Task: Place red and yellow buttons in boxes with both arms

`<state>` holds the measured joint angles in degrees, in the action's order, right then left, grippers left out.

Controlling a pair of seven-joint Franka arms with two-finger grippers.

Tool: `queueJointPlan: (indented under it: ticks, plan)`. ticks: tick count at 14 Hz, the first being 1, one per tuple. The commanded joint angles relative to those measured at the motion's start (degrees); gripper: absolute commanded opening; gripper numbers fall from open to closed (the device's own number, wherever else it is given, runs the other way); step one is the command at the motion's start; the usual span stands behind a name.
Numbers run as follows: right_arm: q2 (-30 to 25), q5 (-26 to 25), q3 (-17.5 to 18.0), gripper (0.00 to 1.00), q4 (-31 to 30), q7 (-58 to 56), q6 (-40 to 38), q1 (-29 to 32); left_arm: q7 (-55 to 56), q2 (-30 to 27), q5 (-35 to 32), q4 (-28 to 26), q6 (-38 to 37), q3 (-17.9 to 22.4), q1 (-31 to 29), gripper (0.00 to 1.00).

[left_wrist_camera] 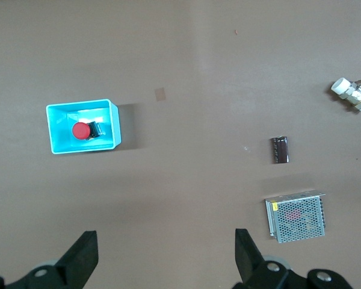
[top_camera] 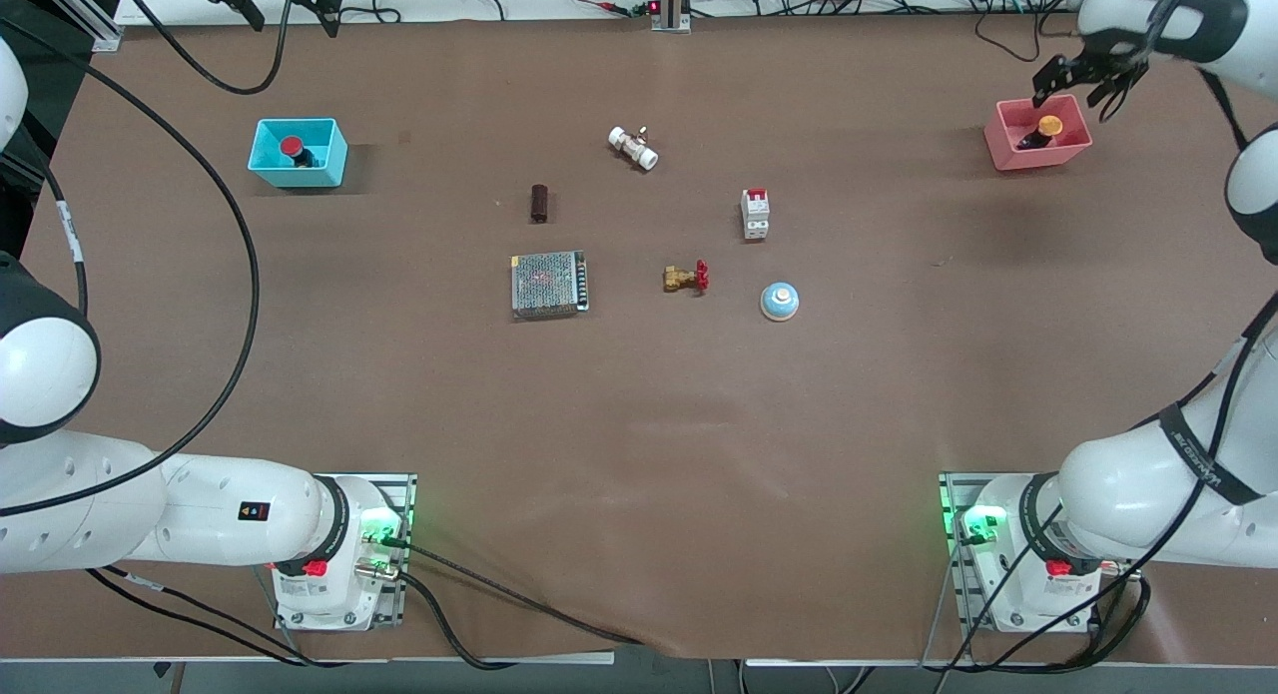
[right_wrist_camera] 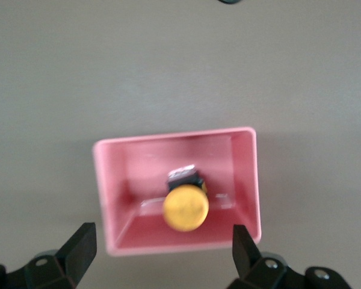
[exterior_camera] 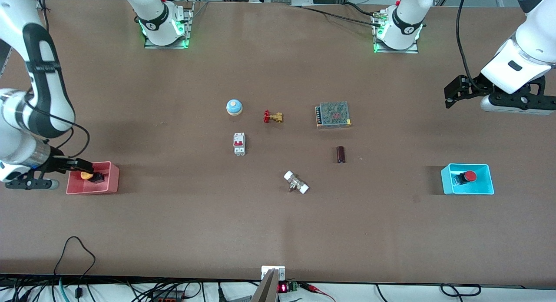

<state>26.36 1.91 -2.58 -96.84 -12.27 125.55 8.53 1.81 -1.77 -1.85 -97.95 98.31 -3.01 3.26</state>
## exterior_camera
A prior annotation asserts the red push button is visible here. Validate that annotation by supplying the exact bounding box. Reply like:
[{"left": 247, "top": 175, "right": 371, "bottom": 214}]
[{"left": 453, "top": 171, "right": 477, "bottom": 186}]

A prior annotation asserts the red plastic box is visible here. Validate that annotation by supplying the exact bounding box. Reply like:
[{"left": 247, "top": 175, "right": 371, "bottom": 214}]
[{"left": 66, "top": 161, "right": 120, "bottom": 195}]

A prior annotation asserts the cyan plastic box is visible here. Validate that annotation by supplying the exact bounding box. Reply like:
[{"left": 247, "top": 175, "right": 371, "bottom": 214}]
[{"left": 440, "top": 163, "right": 495, "bottom": 195}]

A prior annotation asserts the metal mesh power supply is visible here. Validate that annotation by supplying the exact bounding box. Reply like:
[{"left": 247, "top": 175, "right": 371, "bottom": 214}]
[{"left": 315, "top": 101, "right": 351, "bottom": 129}]

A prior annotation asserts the metal valve with white ends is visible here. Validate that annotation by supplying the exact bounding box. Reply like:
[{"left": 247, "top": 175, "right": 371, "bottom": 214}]
[{"left": 283, "top": 170, "right": 310, "bottom": 195}]

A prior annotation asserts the red clip lead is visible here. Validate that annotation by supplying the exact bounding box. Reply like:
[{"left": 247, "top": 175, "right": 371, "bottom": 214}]
[{"left": 303, "top": 283, "right": 336, "bottom": 302}]

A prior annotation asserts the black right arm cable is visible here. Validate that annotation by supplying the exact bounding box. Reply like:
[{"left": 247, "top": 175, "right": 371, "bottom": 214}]
[{"left": 24, "top": 100, "right": 91, "bottom": 160}]

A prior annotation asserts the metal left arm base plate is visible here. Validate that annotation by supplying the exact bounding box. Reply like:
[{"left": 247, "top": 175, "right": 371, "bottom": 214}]
[{"left": 372, "top": 11, "right": 420, "bottom": 54}]

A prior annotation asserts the black looped cable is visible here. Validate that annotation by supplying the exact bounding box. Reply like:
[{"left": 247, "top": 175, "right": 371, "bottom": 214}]
[{"left": 53, "top": 236, "right": 96, "bottom": 296}]

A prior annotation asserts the black cable across table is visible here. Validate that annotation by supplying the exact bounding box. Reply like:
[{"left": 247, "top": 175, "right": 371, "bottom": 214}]
[{"left": 299, "top": 1, "right": 384, "bottom": 26}]

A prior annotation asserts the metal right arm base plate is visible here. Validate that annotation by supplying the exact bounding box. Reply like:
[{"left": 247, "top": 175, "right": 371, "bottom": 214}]
[{"left": 144, "top": 2, "right": 194, "bottom": 50}]

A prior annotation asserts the black coiled cable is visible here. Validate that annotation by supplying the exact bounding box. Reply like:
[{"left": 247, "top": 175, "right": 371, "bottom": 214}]
[{"left": 440, "top": 283, "right": 482, "bottom": 298}]

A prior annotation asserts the grey camera mount bar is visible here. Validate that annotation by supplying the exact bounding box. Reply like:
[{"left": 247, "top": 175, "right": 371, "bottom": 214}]
[{"left": 251, "top": 266, "right": 286, "bottom": 302}]

